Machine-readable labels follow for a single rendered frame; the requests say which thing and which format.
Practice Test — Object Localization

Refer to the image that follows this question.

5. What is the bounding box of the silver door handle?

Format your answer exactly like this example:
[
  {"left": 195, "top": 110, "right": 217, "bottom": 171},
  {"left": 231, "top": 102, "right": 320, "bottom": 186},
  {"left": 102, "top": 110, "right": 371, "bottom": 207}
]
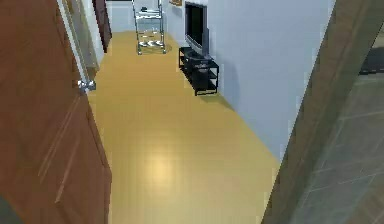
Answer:
[{"left": 77, "top": 79, "right": 97, "bottom": 93}]

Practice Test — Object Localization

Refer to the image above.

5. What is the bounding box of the black television set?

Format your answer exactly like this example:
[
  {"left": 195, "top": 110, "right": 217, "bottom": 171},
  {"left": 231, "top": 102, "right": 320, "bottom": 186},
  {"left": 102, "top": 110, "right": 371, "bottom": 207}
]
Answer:
[{"left": 184, "top": 1, "right": 211, "bottom": 58}]

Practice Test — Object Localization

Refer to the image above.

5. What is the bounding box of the black television stand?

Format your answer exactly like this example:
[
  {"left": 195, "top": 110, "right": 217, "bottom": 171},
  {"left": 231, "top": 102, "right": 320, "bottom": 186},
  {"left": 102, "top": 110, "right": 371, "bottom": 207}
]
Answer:
[{"left": 178, "top": 46, "right": 220, "bottom": 97}]

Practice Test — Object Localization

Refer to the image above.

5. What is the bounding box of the brown wooden room door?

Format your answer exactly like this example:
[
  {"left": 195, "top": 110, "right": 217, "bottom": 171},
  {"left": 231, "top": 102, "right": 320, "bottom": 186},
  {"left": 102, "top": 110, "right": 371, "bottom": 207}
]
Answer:
[{"left": 0, "top": 0, "right": 113, "bottom": 224}]

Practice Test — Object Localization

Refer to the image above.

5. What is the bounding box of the silver metal shelf rack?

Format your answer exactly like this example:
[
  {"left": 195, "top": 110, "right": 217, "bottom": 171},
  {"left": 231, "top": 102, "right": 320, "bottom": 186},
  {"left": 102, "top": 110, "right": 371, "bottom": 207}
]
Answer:
[{"left": 131, "top": 0, "right": 167, "bottom": 56}]

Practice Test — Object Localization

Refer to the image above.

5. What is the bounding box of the brown wooden door frame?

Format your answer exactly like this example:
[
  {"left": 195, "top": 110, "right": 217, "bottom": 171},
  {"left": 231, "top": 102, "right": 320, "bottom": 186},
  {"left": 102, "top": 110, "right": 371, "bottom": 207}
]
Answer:
[{"left": 261, "top": 0, "right": 384, "bottom": 224}]

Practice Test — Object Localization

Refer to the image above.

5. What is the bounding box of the dark brown room door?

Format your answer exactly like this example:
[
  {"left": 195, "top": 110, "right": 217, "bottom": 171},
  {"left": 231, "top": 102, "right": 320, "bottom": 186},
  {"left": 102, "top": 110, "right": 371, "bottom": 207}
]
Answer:
[{"left": 92, "top": 0, "right": 113, "bottom": 54}]

